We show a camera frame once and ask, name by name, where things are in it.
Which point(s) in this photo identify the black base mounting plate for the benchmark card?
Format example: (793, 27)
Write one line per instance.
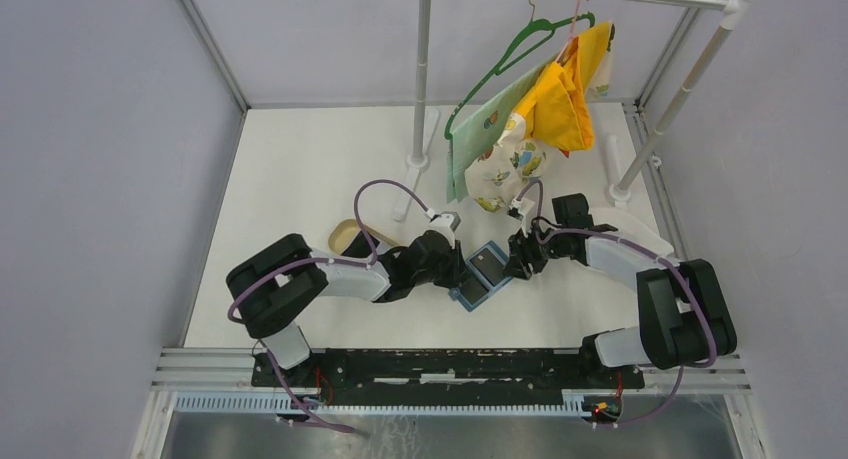
(458, 377)

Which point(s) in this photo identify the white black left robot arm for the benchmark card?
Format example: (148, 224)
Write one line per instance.
(272, 288)

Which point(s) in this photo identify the mint cartoon print cloth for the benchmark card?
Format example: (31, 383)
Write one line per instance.
(489, 161)

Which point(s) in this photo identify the yellow child shirt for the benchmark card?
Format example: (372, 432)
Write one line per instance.
(555, 110)

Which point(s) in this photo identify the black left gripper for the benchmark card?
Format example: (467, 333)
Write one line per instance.
(457, 268)

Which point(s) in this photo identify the beige oval card tray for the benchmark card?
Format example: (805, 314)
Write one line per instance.
(348, 240)

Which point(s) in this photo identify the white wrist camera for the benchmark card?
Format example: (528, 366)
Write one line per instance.
(445, 223)
(524, 210)

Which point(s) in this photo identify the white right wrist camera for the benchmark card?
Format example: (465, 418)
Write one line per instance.
(524, 210)

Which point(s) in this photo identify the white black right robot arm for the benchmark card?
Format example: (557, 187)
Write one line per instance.
(683, 318)

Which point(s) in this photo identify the green clothes hanger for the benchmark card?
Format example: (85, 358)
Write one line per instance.
(511, 58)

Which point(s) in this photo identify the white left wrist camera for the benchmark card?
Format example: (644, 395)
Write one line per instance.
(445, 223)

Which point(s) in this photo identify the white slotted cable duct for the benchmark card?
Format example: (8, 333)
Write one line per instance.
(280, 403)

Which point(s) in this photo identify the white cartoon print garment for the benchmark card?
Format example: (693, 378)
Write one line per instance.
(517, 136)

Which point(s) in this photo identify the white crumpled cloth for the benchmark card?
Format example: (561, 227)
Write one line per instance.
(632, 228)

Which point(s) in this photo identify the silver white clothes rack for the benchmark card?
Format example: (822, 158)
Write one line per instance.
(733, 11)

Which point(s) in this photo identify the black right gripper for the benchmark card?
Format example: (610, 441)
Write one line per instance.
(522, 253)

